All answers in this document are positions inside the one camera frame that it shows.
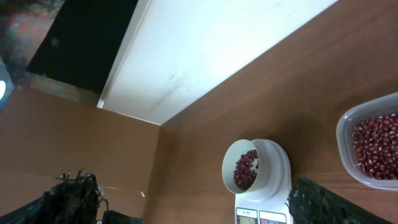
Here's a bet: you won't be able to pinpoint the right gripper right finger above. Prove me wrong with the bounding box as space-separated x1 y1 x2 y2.
286 178 391 224

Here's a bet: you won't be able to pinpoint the clear plastic container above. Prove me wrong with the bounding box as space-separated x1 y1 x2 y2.
336 93 397 191

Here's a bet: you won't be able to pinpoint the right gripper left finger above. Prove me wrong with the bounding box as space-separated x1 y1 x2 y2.
1 169 108 224

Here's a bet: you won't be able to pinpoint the white digital kitchen scale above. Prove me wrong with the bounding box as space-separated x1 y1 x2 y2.
235 139 294 224

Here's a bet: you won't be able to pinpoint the white round bowl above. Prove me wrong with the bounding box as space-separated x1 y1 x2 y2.
221 139 270 195

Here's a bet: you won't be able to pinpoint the red beans in bowl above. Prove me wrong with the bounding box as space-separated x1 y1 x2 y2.
233 149 259 191

